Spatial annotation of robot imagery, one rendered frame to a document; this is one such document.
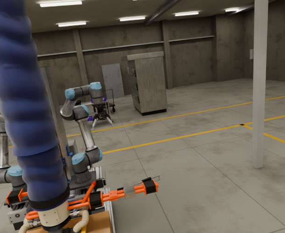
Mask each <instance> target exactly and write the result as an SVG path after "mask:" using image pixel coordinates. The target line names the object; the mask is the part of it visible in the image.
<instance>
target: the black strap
mask: <svg viewBox="0 0 285 233"><path fill-rule="evenodd" d="M69 193H70V187H69V184H68V186H67V189H66V190H65V192H63V193H62V194H61V195H59V196H58V197H55V198H53V199H49V200H46V201H39V202H36V201H31V200H30V199H29V197H28V201H29V205H30V206H31V207H32V208H34V209H44V208H50V207H52V206H55V205H57V204H59V203H60V202H62V201H63V200H64V199H65V198H66V197H67V196H68V195H69Z"/></svg>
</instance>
